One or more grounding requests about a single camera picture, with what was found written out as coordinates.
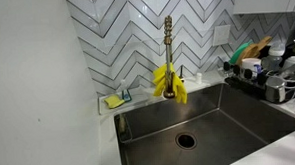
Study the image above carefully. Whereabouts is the round wooden cutting board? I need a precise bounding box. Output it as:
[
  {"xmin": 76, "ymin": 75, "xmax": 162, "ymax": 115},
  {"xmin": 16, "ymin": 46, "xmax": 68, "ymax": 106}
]
[{"xmin": 235, "ymin": 43, "xmax": 261, "ymax": 66}]

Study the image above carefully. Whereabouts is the wooden cutting board with handle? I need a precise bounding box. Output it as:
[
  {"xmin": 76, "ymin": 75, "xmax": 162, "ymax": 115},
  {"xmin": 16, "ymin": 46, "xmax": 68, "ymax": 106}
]
[{"xmin": 252, "ymin": 35, "xmax": 274, "ymax": 59}]

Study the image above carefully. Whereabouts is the yellow sponge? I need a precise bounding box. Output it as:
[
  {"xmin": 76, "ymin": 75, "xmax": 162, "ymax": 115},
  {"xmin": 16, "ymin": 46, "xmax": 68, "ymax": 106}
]
[{"xmin": 103, "ymin": 94, "xmax": 126, "ymax": 110}]

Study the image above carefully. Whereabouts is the dark tap lever handle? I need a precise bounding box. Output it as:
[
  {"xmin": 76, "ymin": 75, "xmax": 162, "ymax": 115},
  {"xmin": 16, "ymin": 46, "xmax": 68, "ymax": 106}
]
[{"xmin": 178, "ymin": 64, "xmax": 187, "ymax": 83}]

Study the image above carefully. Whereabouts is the black steel dish rack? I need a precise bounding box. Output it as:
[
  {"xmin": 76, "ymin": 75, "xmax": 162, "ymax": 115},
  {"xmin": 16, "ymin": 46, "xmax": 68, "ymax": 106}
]
[{"xmin": 223, "ymin": 65, "xmax": 295, "ymax": 107}]

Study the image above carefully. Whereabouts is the green cutting board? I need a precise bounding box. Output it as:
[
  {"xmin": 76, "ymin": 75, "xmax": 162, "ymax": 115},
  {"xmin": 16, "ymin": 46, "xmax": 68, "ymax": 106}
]
[{"xmin": 228, "ymin": 40, "xmax": 255, "ymax": 66}]

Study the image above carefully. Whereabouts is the clear baby bottle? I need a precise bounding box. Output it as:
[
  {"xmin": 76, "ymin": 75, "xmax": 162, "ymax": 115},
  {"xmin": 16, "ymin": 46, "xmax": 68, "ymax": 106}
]
[{"xmin": 262, "ymin": 42, "xmax": 287, "ymax": 72}]

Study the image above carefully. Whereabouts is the small white bottle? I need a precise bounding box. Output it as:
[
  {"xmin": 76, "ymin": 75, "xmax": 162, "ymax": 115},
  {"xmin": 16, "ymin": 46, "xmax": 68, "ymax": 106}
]
[{"xmin": 194, "ymin": 72, "xmax": 204, "ymax": 85}]

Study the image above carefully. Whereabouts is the sink caddy holder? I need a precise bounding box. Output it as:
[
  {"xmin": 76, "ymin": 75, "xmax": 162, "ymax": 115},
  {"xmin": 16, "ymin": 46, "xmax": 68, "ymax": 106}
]
[{"xmin": 117, "ymin": 112, "xmax": 134, "ymax": 144}]

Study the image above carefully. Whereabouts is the blue dish scrubber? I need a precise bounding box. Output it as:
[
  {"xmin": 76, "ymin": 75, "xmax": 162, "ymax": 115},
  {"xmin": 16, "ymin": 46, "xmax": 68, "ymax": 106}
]
[{"xmin": 122, "ymin": 88, "xmax": 133, "ymax": 104}]

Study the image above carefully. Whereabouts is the yellow cloth on faucet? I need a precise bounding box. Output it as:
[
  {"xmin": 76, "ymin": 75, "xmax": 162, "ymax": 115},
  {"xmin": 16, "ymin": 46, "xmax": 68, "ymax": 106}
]
[{"xmin": 152, "ymin": 63, "xmax": 171, "ymax": 97}]

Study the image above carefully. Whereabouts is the round sink drain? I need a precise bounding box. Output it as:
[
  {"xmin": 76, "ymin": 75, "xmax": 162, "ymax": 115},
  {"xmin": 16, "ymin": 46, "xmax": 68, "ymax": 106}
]
[{"xmin": 175, "ymin": 131, "xmax": 198, "ymax": 151}]

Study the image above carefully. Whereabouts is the stainless steel sink basin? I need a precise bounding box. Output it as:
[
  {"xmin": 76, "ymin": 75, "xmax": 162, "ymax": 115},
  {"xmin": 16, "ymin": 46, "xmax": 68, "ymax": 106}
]
[{"xmin": 112, "ymin": 79, "xmax": 295, "ymax": 165}]

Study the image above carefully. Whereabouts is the white wall outlet plate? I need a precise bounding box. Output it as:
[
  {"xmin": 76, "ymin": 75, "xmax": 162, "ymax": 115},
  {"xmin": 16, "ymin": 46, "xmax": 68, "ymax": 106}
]
[{"xmin": 211, "ymin": 24, "xmax": 233, "ymax": 48}]

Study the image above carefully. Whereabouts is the yellow rubber glove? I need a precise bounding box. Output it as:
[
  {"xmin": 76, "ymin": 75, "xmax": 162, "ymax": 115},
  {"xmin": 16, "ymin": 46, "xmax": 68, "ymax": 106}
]
[{"xmin": 171, "ymin": 70, "xmax": 189, "ymax": 105}]

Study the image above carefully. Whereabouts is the stainless steel utensil cup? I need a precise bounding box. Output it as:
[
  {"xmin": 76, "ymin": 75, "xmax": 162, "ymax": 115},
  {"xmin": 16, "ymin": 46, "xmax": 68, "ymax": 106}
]
[{"xmin": 263, "ymin": 75, "xmax": 289, "ymax": 104}]

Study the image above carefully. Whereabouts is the brass pull-down kitchen faucet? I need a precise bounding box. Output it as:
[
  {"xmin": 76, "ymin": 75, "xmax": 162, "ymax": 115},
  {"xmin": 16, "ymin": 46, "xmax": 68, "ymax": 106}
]
[{"xmin": 160, "ymin": 14, "xmax": 178, "ymax": 100}]

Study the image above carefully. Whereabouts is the white mug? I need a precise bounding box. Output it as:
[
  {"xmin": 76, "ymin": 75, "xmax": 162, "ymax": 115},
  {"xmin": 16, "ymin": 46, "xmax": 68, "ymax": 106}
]
[{"xmin": 240, "ymin": 56, "xmax": 263, "ymax": 80}]

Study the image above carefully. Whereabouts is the black handled knife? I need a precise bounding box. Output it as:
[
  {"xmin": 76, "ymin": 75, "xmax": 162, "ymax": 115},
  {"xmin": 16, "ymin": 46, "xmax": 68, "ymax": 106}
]
[
  {"xmin": 223, "ymin": 61, "xmax": 232, "ymax": 72},
  {"xmin": 243, "ymin": 68, "xmax": 254, "ymax": 80},
  {"xmin": 256, "ymin": 71, "xmax": 268, "ymax": 88},
  {"xmin": 232, "ymin": 63, "xmax": 242, "ymax": 77}
]

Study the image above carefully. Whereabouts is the clear soap dispenser bottle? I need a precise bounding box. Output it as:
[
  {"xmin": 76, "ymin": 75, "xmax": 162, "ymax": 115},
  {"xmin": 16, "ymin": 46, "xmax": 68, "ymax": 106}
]
[{"xmin": 118, "ymin": 78, "xmax": 129, "ymax": 100}]

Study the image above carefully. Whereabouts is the white sponge tray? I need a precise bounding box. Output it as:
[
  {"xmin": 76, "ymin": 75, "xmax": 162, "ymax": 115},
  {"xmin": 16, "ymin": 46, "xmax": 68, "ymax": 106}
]
[{"xmin": 98, "ymin": 85, "xmax": 151, "ymax": 116}]

